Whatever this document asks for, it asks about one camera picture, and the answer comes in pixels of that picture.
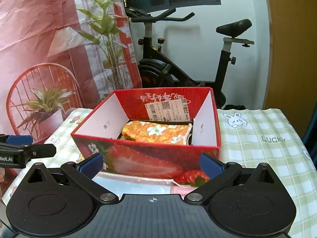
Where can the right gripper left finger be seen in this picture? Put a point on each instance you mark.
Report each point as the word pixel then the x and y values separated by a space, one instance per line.
pixel 82 174

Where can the pink knitted cloth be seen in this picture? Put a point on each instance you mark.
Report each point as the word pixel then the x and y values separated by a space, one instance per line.
pixel 121 184

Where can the black exercise bike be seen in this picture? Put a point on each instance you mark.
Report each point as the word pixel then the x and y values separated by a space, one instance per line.
pixel 195 47

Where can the green plaid tablecloth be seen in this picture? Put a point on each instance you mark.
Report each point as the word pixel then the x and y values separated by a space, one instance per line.
pixel 268 137

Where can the red printed backdrop curtain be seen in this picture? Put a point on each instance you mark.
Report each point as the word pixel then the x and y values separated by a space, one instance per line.
pixel 59 55

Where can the red strawberry cardboard box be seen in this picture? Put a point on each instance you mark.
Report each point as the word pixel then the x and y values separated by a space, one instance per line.
pixel 98 132

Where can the orange floral quilted cloth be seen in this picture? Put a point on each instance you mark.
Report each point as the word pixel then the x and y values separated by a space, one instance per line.
pixel 147 132

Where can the wooden door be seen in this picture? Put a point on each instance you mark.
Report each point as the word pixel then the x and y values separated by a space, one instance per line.
pixel 292 76

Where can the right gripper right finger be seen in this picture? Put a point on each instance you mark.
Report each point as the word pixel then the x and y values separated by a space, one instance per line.
pixel 222 175

